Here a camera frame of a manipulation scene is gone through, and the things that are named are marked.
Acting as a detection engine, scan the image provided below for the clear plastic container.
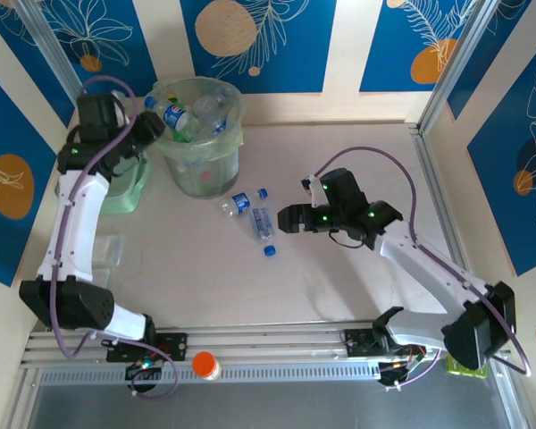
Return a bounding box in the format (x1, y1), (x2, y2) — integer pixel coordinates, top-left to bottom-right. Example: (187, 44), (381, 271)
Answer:
(91, 234), (127, 270)

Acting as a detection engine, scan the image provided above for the orange lid jar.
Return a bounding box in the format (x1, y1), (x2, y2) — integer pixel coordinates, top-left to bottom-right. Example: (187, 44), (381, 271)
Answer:
(191, 351), (222, 382)

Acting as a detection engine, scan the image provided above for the small black controller board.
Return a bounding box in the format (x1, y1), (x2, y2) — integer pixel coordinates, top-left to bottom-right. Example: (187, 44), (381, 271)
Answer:
(124, 357), (162, 381)
(378, 357), (428, 389)

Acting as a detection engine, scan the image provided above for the aluminium side rail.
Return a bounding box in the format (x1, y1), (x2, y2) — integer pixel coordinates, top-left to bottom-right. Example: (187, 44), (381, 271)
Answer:
(408, 122), (486, 323)

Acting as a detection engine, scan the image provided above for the blue-label water bottle blue cap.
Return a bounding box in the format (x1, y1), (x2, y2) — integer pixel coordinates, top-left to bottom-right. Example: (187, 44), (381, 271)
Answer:
(221, 187), (269, 218)
(145, 96), (193, 131)

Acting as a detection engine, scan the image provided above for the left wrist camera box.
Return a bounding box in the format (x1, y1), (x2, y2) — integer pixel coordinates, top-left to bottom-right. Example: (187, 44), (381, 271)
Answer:
(110, 88), (133, 127)

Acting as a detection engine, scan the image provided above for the mesh bin with green bag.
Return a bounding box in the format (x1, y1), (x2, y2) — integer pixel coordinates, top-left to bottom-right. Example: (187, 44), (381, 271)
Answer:
(140, 76), (247, 200)

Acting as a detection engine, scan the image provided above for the grey metal sheet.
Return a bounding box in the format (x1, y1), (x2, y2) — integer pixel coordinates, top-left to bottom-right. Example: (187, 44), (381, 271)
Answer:
(8, 379), (532, 429)

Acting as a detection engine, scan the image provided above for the aluminium frame post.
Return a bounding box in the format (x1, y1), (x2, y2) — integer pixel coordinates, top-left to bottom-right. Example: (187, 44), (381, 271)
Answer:
(417, 0), (506, 135)
(15, 0), (107, 134)

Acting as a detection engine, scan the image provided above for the long aluminium base rail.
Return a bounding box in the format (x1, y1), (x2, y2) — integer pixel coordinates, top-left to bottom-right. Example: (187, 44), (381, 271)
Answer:
(20, 321), (515, 371)

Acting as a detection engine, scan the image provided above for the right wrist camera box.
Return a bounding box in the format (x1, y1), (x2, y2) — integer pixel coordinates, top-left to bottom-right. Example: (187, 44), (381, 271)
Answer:
(299, 174), (322, 207)

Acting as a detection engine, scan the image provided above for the grey slotted cable duct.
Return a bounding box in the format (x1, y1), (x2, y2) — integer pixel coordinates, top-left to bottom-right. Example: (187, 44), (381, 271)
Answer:
(38, 365), (383, 386)

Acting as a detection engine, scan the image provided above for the pale green lunch box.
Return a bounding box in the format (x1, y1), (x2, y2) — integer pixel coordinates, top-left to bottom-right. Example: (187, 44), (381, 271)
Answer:
(54, 149), (152, 215)

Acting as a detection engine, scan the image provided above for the soda water bottle blue cap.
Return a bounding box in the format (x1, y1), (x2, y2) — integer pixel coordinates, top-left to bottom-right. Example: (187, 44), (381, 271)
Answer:
(248, 207), (278, 258)

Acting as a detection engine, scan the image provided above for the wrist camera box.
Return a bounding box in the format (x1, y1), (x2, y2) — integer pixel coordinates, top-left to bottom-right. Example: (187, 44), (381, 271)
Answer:
(299, 174), (322, 207)
(110, 88), (133, 127)

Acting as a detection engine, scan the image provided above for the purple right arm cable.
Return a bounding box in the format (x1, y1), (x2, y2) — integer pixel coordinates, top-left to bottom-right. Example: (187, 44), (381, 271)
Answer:
(312, 146), (532, 393)

